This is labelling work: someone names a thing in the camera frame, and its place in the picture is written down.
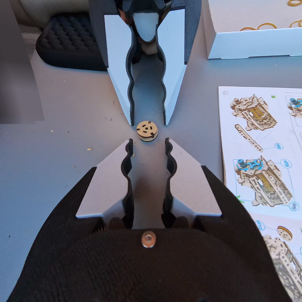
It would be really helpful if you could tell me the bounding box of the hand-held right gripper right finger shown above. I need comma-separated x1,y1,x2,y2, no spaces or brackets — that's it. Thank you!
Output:
162,137,223,229

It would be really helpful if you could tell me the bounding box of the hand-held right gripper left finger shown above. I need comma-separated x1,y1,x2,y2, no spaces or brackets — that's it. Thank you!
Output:
75,139,134,229

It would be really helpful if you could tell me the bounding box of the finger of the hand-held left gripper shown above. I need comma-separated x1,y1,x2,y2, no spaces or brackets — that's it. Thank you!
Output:
156,9,187,126
104,14,135,126

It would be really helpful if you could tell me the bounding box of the notched round wooden disc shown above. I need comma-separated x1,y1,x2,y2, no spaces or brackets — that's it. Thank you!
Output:
136,121,158,138

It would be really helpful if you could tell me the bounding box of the grey desk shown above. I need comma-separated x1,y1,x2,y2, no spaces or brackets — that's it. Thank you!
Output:
0,14,302,302

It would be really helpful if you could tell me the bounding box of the person's left hand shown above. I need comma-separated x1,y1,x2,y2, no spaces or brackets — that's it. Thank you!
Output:
141,42,158,55

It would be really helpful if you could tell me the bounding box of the black bumpy pad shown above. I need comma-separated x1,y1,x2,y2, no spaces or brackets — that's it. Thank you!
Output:
35,13,108,72

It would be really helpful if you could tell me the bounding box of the white cardboard box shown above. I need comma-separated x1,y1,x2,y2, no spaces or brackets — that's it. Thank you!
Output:
202,0,302,59

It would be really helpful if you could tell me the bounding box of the illustrated instruction booklet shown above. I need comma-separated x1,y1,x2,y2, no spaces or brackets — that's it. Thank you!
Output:
218,86,302,302

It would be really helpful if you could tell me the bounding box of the cluster of tan rubber rings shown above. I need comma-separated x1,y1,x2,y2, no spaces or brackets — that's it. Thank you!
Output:
240,0,302,31

